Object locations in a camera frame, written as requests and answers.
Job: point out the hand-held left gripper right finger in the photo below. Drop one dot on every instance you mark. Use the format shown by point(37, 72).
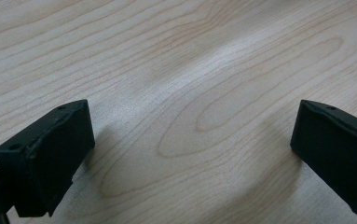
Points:
point(337, 152)

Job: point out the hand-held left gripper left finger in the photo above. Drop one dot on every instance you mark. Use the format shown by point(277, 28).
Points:
point(47, 158)

